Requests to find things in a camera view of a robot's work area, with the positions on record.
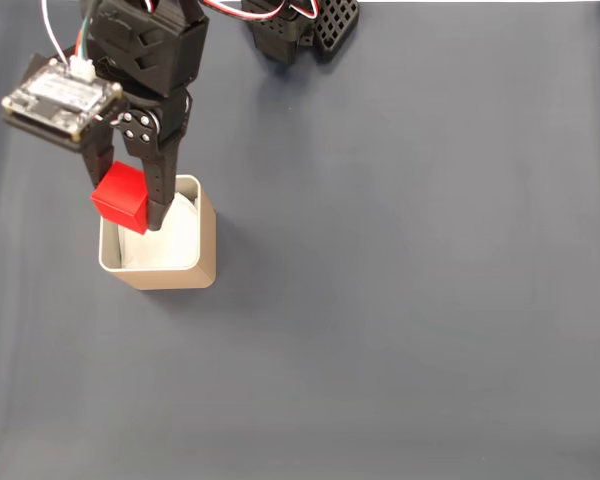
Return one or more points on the beige square box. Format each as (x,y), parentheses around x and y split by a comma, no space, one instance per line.
(180,280)

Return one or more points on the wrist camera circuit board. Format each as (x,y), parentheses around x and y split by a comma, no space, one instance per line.
(55,100)

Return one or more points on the white tissue paper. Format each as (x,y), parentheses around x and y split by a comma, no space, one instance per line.
(172,245)

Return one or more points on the red cube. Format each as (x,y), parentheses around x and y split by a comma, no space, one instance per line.
(120,200)

